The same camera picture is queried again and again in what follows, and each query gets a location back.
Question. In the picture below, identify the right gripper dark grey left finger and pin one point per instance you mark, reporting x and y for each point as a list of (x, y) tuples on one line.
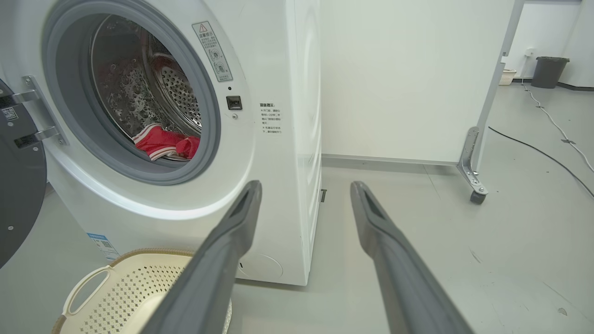
[(222, 260)]

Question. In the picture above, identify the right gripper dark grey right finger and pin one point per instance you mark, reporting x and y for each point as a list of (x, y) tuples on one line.
[(394, 269)]

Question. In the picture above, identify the red white-striped garment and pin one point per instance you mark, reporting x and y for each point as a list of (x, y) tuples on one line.
[(162, 141)]

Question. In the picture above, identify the dark grey washing machine door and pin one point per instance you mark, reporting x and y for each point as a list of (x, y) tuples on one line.
[(18, 195)]

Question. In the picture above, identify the white front-load washing machine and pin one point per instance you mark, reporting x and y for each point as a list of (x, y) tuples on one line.
[(276, 218)]

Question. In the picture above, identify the cream perforated laundry basket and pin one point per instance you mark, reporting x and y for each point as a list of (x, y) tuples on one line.
[(116, 297)]

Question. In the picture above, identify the printed Chinese instruction label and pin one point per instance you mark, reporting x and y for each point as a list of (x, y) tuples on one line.
[(270, 118)]

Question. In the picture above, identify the black door latch socket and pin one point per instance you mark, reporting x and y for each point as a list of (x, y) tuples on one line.
[(234, 102)]

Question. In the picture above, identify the stainless steel washing machine drum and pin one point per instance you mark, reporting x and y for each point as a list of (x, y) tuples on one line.
[(120, 93)]

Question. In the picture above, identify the small white woven basket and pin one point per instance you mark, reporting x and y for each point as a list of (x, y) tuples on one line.
[(506, 77)]

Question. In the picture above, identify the metal door hinge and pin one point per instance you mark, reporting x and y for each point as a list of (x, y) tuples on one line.
[(39, 95)]

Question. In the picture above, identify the white QR code sticker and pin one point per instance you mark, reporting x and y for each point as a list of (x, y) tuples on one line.
[(9, 114)]

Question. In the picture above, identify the round drain filter cover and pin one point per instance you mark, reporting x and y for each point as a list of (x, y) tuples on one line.
[(264, 266)]

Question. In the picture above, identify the black caster wheel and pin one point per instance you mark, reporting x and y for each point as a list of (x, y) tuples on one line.
[(478, 197)]

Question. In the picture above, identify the blue energy label sticker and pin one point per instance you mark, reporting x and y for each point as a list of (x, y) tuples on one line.
[(103, 247)]

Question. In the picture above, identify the white partition panel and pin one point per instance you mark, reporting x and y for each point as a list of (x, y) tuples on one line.
[(408, 79)]

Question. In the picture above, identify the grey warning sticker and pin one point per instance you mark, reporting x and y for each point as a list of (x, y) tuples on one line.
[(212, 51)]

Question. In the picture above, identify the dark grey trash bin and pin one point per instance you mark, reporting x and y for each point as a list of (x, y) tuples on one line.
[(550, 73)]

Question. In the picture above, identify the metal partition leg bracket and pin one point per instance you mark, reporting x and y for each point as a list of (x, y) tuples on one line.
[(469, 157)]

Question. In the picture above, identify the white wall socket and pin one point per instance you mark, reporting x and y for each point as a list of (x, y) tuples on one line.
[(530, 52)]

